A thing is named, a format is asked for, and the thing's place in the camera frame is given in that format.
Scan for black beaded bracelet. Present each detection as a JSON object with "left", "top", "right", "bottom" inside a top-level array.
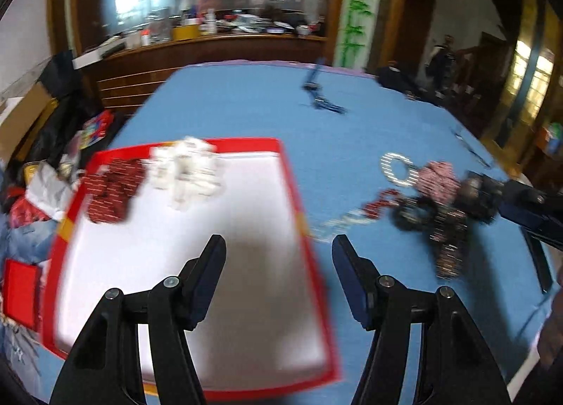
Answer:
[{"left": 391, "top": 196, "right": 438, "bottom": 230}]

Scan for leopard print hair bow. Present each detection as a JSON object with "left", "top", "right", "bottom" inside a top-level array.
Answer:
[{"left": 429, "top": 207, "right": 469, "bottom": 280}]

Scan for red plastic bag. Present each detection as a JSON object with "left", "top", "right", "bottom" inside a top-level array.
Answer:
[{"left": 9, "top": 196, "right": 36, "bottom": 230}]

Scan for eyeglasses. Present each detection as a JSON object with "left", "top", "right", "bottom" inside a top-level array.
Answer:
[{"left": 451, "top": 128, "right": 491, "bottom": 168}]

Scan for white dotted scrunchie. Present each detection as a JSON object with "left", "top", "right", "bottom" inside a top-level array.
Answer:
[{"left": 148, "top": 137, "right": 225, "bottom": 210}]

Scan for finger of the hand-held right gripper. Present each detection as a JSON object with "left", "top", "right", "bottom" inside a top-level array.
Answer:
[
  {"left": 499, "top": 206, "right": 563, "bottom": 252},
  {"left": 499, "top": 181, "right": 563, "bottom": 224}
]

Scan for small red box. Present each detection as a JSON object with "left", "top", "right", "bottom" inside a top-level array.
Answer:
[{"left": 2, "top": 259, "right": 42, "bottom": 331}]

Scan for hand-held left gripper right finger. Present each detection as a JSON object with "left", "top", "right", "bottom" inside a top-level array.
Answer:
[{"left": 332, "top": 234, "right": 513, "bottom": 405}]

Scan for crumpled white paper bag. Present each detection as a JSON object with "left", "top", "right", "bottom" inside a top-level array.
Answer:
[{"left": 26, "top": 165, "right": 75, "bottom": 221}]

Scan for blue tablecloth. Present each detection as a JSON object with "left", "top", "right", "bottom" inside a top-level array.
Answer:
[{"left": 33, "top": 61, "right": 555, "bottom": 405}]

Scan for black bag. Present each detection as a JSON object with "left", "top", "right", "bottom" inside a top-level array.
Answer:
[{"left": 376, "top": 63, "right": 423, "bottom": 95}]

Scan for flat white box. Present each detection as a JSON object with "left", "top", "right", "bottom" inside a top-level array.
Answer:
[{"left": 72, "top": 38, "right": 128, "bottom": 69}]

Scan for cardboard box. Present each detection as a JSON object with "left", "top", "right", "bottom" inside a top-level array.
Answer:
[{"left": 0, "top": 80, "right": 58, "bottom": 159}]

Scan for colourful printed packet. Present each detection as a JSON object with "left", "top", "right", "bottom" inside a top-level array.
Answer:
[{"left": 72, "top": 110, "right": 115, "bottom": 151}]

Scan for brown beige beaded bracelet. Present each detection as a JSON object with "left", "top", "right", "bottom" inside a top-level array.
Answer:
[{"left": 314, "top": 209, "right": 368, "bottom": 242}]

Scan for red plaid scrunchie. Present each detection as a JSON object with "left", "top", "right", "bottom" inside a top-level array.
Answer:
[{"left": 418, "top": 161, "right": 462, "bottom": 203}]

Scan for red beaded bracelet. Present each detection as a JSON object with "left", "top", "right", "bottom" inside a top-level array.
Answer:
[{"left": 363, "top": 189, "right": 401, "bottom": 217}]

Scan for wooden brick counter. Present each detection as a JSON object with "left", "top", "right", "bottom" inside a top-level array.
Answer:
[{"left": 72, "top": 31, "right": 328, "bottom": 115}]

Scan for bamboo wall painting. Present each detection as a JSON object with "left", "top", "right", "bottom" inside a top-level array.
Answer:
[{"left": 336, "top": 0, "right": 374, "bottom": 69}]

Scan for white pearl bracelet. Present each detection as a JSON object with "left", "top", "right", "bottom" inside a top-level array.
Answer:
[{"left": 380, "top": 152, "right": 418, "bottom": 188}]

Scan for red tray box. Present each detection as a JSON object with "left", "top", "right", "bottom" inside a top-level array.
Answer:
[{"left": 42, "top": 138, "right": 341, "bottom": 401}]

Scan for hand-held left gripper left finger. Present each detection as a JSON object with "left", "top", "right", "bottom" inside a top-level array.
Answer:
[{"left": 50, "top": 234, "right": 227, "bottom": 405}]

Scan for dark red dotted scrunchie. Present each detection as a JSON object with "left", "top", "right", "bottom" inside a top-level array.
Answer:
[{"left": 83, "top": 158, "right": 147, "bottom": 224}]

